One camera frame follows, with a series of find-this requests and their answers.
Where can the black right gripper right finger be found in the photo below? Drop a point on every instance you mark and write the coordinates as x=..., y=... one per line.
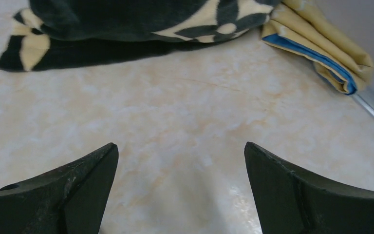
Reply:
x=293, y=200

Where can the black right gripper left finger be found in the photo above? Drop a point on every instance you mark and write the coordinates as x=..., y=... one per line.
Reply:
x=70, y=199

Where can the black floral blanket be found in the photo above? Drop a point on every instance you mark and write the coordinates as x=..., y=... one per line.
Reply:
x=59, y=34

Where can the yellow cloth bag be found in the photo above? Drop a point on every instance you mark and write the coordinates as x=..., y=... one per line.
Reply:
x=299, y=27

